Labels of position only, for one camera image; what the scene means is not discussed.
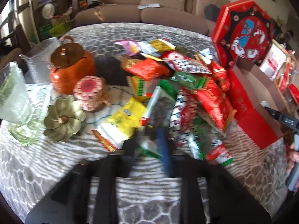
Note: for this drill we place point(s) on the orange-red snack packet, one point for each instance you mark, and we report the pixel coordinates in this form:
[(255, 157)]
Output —
[(148, 69)]

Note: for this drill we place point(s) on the seaweed snack packet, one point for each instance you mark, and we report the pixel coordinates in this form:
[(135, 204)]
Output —
[(159, 109)]

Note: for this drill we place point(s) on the pink snack packet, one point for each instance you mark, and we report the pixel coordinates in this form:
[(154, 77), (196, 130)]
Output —
[(130, 47)]

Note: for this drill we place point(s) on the gold flower-shaped dish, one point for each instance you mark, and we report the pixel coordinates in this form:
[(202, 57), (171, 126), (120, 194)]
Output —
[(64, 119)]

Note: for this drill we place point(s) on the orange pumpkin pot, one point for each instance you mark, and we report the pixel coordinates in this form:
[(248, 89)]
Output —
[(70, 63)]

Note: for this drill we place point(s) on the yellow snack packet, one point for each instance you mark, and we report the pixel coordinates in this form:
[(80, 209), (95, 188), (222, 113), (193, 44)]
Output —
[(119, 127)]

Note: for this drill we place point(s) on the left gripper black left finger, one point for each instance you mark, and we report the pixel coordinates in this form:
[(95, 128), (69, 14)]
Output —
[(69, 198)]

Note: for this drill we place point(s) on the yellow white snack bar wrapper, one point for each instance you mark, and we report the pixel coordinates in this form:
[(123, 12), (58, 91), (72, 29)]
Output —
[(155, 47)]

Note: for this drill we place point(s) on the green snack packet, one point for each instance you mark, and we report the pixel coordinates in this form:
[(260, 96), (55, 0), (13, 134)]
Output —
[(188, 80)]

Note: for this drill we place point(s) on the pink round paper-wrapped cake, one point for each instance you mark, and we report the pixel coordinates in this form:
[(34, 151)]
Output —
[(91, 92)]

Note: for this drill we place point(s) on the person's right hand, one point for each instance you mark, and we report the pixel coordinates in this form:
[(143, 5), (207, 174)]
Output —
[(292, 158)]

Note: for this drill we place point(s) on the red octagonal box base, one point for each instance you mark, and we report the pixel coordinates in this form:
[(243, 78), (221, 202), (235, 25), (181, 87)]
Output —
[(248, 87)]

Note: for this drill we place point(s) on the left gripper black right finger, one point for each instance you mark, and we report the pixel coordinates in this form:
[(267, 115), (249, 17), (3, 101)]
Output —
[(219, 186)]

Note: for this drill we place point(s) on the red octagonal box lid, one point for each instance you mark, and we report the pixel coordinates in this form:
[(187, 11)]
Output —
[(243, 29)]

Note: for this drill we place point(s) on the brown sofa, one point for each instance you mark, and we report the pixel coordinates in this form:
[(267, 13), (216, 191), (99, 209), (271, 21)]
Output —
[(193, 15)]

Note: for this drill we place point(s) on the red white patterned snack packet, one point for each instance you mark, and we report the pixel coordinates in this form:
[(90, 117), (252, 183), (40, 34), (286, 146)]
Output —
[(181, 63)]

